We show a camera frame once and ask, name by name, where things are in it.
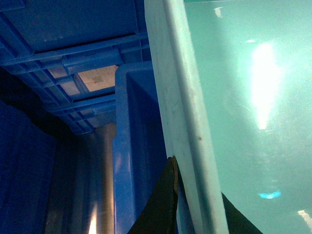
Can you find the open blue plastic crate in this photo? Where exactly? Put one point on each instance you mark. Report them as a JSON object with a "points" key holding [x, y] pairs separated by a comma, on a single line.
{"points": [[139, 153]]}

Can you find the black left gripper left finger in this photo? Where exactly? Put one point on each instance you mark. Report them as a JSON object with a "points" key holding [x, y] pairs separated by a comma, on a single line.
{"points": [[159, 214]]}

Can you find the blue crate behind left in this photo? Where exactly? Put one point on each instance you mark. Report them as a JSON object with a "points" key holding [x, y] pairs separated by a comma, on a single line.
{"points": [[67, 52]]}

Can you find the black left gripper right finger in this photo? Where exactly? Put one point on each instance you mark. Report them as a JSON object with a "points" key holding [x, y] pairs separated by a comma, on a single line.
{"points": [[237, 222]]}

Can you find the teal plastic tray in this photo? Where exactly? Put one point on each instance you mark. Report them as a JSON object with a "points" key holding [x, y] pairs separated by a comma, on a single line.
{"points": [[234, 85]]}

